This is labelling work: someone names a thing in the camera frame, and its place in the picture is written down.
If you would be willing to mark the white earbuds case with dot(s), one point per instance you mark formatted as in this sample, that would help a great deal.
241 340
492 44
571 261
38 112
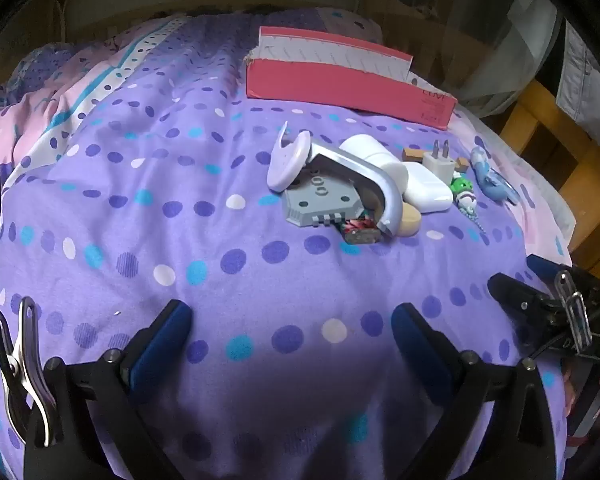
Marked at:
430 192

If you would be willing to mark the white charger plug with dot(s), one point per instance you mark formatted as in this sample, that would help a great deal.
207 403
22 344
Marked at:
437 164

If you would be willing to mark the metal spring clip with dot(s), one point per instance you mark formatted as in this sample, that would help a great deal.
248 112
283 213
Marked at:
572 310
27 360

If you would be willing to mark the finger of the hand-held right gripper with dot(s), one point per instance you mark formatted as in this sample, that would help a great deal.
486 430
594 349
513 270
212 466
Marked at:
512 300
545 268

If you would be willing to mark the blue plastic trinket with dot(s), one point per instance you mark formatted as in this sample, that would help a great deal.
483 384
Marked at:
495 182

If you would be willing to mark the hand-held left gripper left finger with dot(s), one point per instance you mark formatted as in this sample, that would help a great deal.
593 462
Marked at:
162 345

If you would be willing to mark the red cardboard box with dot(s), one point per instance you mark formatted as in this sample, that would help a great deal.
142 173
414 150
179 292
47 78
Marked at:
330 85

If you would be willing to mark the round wooden disc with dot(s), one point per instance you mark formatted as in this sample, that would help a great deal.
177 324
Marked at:
411 220

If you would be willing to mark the wooden block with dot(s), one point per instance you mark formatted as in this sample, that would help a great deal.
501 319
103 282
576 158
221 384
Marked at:
412 154

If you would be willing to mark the wooden chair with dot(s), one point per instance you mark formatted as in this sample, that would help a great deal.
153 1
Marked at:
545 120

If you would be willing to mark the white bottle with orange cap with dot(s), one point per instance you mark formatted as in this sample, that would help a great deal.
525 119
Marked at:
375 155

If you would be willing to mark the green cartoon lighter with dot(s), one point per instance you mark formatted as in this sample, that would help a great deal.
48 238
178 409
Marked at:
360 231

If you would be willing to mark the grey studded building plate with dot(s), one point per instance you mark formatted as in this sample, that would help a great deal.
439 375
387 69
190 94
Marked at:
315 200

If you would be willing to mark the white round hook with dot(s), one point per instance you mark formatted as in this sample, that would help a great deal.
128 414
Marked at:
287 165

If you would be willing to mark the grey bag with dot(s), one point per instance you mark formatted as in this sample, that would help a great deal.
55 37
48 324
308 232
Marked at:
590 75

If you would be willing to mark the purple dotted blanket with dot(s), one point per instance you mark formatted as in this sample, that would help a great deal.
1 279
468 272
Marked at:
180 185

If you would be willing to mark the green and white toy figure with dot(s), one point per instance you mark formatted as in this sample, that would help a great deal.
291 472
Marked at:
464 192

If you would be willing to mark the white plastic bag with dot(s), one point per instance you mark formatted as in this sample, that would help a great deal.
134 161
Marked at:
480 25

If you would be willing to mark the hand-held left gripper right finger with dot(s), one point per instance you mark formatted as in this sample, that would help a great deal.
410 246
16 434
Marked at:
420 350

